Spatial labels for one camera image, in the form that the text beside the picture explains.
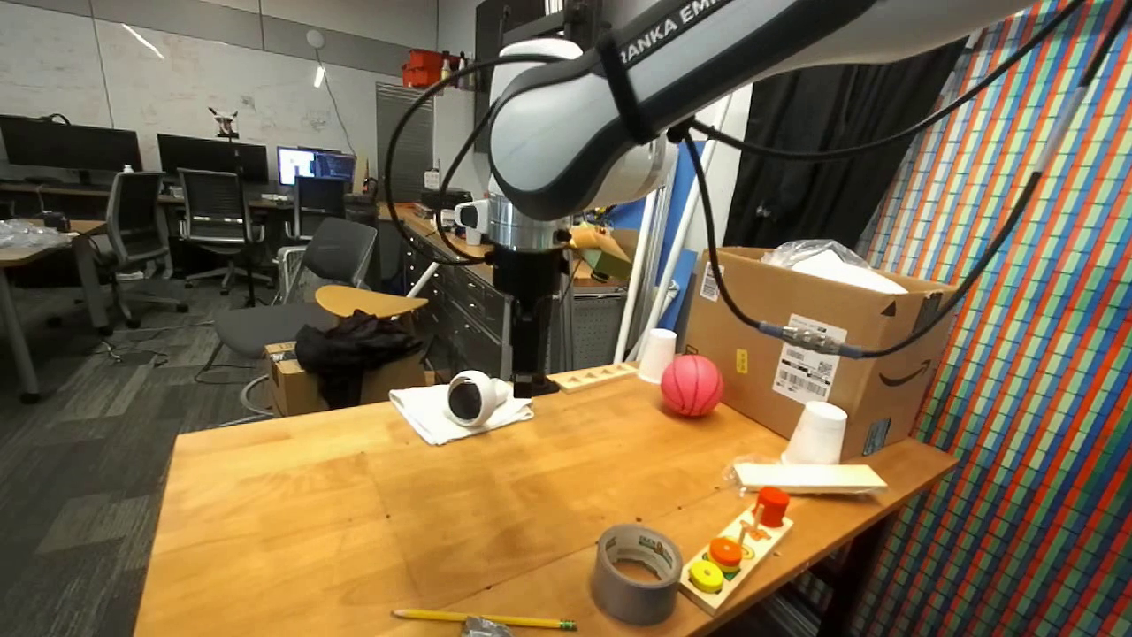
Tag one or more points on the grey duct tape roll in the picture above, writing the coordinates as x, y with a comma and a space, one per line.
638, 583

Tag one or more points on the round wooden stool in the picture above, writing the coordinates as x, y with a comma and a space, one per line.
368, 303

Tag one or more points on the white VR controller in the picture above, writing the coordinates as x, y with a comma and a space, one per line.
473, 397

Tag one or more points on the pink rubber basketball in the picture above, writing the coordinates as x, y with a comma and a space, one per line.
691, 388

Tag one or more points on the red stacking cylinder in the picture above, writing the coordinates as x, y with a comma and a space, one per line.
772, 506

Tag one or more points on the white paper cup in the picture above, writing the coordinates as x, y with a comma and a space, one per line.
815, 432
656, 355

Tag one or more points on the small cardboard box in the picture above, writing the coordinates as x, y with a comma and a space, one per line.
284, 382

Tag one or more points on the cardboard shipping box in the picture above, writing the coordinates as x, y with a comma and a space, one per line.
815, 355

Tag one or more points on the multicolour patterned backdrop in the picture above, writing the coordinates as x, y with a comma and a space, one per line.
1038, 473

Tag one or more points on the crumpled silver foil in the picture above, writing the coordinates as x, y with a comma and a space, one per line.
484, 626

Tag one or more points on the grey office chair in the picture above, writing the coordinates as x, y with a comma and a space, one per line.
321, 285

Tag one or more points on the yellow pencil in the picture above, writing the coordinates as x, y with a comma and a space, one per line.
484, 618

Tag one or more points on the white flat board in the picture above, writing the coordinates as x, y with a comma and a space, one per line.
809, 479

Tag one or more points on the white plastic bag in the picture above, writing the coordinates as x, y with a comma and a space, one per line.
824, 263

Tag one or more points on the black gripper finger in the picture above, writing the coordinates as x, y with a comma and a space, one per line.
522, 340
541, 340

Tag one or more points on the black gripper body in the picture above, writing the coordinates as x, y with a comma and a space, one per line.
527, 272

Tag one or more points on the black office chair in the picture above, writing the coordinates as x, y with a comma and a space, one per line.
213, 213
137, 231

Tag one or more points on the black computer monitor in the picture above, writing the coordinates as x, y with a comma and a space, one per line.
213, 152
73, 146

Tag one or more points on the wooden workbench with drawers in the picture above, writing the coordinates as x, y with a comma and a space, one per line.
461, 304

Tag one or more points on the black backpack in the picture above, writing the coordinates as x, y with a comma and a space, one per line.
356, 348

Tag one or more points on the wooden strip with holes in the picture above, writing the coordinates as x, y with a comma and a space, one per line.
587, 377

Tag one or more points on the lit computer monitor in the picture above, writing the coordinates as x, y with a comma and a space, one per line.
313, 164

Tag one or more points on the white folded cloth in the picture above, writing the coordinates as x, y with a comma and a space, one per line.
455, 422

